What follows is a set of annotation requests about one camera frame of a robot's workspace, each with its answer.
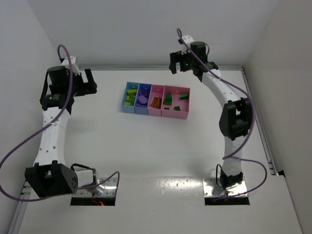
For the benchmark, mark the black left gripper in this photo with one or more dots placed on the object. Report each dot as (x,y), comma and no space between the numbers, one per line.
(84,85)

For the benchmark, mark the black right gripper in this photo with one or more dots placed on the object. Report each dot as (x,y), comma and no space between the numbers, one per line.
(179,61)

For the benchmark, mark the lime green square lego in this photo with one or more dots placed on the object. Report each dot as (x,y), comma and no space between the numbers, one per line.
(132,92)

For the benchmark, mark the dark green sloped lego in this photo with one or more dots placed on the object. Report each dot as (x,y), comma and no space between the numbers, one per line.
(184,96)

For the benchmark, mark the lime green sloped lego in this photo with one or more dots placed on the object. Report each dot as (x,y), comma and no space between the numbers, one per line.
(130,99)

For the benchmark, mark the dark green square lego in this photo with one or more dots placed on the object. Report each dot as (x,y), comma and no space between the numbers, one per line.
(168,99)

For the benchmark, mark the purple lego plate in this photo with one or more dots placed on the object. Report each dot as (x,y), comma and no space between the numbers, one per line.
(144,93)

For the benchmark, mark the orange brown lego plate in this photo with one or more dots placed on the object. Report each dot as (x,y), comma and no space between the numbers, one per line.
(158,103)
(153,103)

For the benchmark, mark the purple rounded lego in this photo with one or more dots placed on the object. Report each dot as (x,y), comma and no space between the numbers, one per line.
(141,100)

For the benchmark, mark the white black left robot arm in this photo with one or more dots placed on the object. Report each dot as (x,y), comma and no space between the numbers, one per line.
(49,176)

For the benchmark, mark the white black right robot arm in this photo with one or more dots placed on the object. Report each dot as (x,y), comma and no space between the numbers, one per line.
(237,114)

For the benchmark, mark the light blue bin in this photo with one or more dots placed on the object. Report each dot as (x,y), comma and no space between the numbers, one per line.
(129,86)

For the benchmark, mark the small pink bin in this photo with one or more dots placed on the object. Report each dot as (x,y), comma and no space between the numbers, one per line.
(156,91)

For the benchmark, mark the large pink bin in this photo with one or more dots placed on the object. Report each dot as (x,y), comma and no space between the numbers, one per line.
(176,92)

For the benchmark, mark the dark blue bin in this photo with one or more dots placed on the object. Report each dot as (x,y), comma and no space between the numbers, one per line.
(142,109)

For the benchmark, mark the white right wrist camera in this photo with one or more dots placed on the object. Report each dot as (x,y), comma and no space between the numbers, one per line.
(185,39)

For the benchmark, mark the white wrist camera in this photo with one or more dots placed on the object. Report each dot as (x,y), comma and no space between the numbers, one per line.
(73,61)
(185,39)

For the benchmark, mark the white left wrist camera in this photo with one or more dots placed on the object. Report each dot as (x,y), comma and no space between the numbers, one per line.
(73,61)

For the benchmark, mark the aluminium frame rail right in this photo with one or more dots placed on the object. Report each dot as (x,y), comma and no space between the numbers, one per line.
(260,128)

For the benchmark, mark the aluminium frame rail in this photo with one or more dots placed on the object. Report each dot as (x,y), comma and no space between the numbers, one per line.
(49,176)
(260,128)

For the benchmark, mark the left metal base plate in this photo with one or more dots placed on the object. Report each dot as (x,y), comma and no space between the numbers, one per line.
(105,190)

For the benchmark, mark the metal base plate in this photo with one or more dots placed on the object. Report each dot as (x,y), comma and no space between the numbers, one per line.
(212,190)
(105,190)

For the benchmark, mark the aluminium frame rail left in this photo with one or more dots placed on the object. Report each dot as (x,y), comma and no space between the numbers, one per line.
(49,176)

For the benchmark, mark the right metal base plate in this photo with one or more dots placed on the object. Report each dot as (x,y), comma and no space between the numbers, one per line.
(212,190)

